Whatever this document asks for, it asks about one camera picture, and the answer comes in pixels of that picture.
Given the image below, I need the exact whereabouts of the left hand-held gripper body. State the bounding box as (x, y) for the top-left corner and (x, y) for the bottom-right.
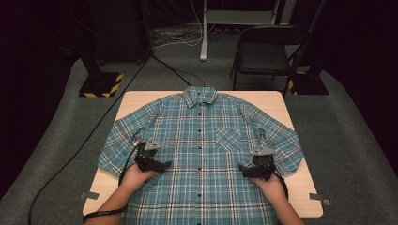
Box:
(134, 138), (164, 173)

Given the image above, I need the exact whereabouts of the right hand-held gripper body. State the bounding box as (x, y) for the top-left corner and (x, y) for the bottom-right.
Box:
(250, 145), (278, 182)

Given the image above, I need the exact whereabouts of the blue plaid shirt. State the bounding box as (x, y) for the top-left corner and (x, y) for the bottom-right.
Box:
(98, 85), (305, 225)

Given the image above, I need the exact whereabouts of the person's right hand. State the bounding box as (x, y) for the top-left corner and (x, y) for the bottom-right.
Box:
(250, 172), (287, 204)

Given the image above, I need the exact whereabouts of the person's left hand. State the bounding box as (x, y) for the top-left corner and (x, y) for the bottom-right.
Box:
(120, 162), (159, 191)

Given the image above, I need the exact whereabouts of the black stand with striped base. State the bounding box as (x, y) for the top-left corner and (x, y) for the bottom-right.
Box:
(287, 0), (329, 96)
(74, 46), (125, 98)

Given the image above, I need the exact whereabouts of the black folding chair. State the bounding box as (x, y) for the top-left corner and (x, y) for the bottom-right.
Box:
(229, 24), (312, 99)

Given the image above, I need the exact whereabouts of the black equipment cabinet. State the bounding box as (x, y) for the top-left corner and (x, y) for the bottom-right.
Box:
(90, 0), (151, 64)

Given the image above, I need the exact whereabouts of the white metal stand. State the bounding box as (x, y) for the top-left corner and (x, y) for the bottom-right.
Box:
(199, 0), (299, 62)

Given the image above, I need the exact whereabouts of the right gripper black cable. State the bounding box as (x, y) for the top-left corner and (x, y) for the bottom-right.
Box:
(266, 162), (289, 201)

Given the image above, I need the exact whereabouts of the short black floor cable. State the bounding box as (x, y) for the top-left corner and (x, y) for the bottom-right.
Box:
(151, 54), (207, 88)

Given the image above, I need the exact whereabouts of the bundle of floor cables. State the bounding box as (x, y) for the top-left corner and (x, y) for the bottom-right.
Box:
(153, 26), (242, 50)

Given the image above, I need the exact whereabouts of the long black floor cable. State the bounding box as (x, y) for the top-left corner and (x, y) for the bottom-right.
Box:
(27, 52), (151, 225)

